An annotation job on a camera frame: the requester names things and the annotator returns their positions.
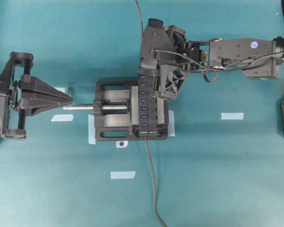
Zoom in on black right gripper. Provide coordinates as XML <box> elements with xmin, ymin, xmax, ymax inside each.
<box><xmin>138</xmin><ymin>18</ymin><xmax>210</xmax><ymax>99</ymax></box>

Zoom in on grey USB cable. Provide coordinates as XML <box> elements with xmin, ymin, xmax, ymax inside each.
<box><xmin>134</xmin><ymin>0</ymin><xmax>144</xmax><ymax>70</ymax></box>

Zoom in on black bench vise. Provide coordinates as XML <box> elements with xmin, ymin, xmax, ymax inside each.
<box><xmin>93</xmin><ymin>79</ymin><xmax>169</xmax><ymax>141</ymax></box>

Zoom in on blue tape under vise left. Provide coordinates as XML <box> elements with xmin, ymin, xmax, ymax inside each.
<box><xmin>88</xmin><ymin>114</ymin><xmax>96</xmax><ymax>145</ymax></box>

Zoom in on blue tape under vise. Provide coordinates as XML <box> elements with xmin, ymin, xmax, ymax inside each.
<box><xmin>88</xmin><ymin>114</ymin><xmax>96</xmax><ymax>145</ymax></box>
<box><xmin>168</xmin><ymin>110</ymin><xmax>175</xmax><ymax>137</ymax></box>

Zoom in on blue tape strip right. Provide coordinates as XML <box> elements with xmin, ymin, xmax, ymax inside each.
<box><xmin>221</xmin><ymin>113</ymin><xmax>244</xmax><ymax>120</ymax></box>

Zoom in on blue tape under vise right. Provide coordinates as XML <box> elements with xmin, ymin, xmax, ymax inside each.
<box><xmin>168</xmin><ymin>110</ymin><xmax>175</xmax><ymax>137</ymax></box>

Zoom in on taped black screw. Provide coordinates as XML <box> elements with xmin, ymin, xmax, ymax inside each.
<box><xmin>116</xmin><ymin>141</ymin><xmax>128</xmax><ymax>148</ymax></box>

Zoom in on blue tape strip far left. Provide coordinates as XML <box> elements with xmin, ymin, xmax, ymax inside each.
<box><xmin>55</xmin><ymin>87</ymin><xmax>69</xmax><ymax>94</ymax></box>

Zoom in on blue tape strip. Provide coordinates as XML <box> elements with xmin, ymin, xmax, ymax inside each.
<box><xmin>221</xmin><ymin>113</ymin><xmax>244</xmax><ymax>120</ymax></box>
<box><xmin>110</xmin><ymin>171</ymin><xmax>136</xmax><ymax>180</ymax></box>
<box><xmin>51</xmin><ymin>114</ymin><xmax>73</xmax><ymax>122</ymax></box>
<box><xmin>55</xmin><ymin>87</ymin><xmax>69</xmax><ymax>94</ymax></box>

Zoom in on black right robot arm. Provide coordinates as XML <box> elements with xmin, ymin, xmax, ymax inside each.
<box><xmin>138</xmin><ymin>18</ymin><xmax>284</xmax><ymax>100</ymax></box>

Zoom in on grey hub power cable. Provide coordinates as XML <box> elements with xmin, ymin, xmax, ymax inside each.
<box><xmin>143</xmin><ymin>136</ymin><xmax>167</xmax><ymax>227</ymax></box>

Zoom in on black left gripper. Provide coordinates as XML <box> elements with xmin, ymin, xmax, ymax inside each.
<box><xmin>0</xmin><ymin>52</ymin><xmax>73</xmax><ymax>140</ymax></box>

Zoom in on blue tape strip bottom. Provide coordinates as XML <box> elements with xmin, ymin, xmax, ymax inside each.
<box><xmin>110</xmin><ymin>171</ymin><xmax>136</xmax><ymax>180</ymax></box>

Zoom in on silver vise crank handle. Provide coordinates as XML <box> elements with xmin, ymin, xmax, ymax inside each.
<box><xmin>62</xmin><ymin>87</ymin><xmax>95</xmax><ymax>111</ymax></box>

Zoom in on black multiport USB hub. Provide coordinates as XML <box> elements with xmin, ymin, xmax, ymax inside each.
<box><xmin>138</xmin><ymin>73</ymin><xmax>158</xmax><ymax>137</ymax></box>

